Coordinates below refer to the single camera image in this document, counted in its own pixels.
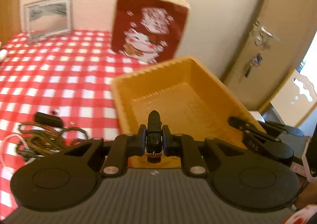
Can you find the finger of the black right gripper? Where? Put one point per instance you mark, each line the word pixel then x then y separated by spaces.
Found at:
pixel 239 124

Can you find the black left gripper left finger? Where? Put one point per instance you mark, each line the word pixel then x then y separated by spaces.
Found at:
pixel 141 140

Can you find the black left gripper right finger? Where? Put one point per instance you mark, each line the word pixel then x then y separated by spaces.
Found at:
pixel 167 139

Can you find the yellow plastic tray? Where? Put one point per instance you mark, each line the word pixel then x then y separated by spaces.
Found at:
pixel 189 98

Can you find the blue tassel charm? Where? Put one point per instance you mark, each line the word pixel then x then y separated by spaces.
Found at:
pixel 255 61

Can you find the red white checkered tablecloth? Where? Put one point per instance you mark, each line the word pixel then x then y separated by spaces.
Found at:
pixel 68 75

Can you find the wooden door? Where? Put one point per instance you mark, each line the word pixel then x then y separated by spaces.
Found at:
pixel 294 22

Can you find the silver framed sand picture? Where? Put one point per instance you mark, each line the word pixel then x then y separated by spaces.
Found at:
pixel 47 18

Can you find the silver door handle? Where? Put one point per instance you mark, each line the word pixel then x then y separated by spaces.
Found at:
pixel 264 32

